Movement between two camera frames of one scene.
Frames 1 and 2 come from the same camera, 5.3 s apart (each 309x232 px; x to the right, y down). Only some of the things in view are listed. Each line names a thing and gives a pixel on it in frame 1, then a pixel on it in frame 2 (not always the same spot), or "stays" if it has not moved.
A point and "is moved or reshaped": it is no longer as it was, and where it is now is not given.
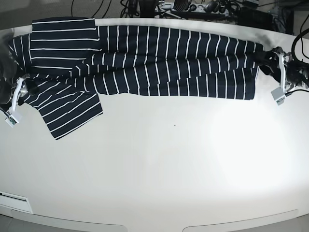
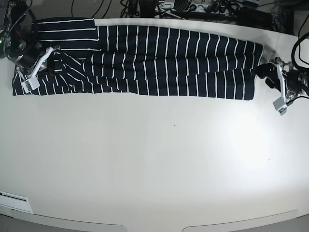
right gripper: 268,59 → 280,64
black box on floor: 250,17 stays
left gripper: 22,88 → 47,53
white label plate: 15,201 stays
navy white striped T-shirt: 72,62 is moved or reshaped
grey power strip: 190,8 stays
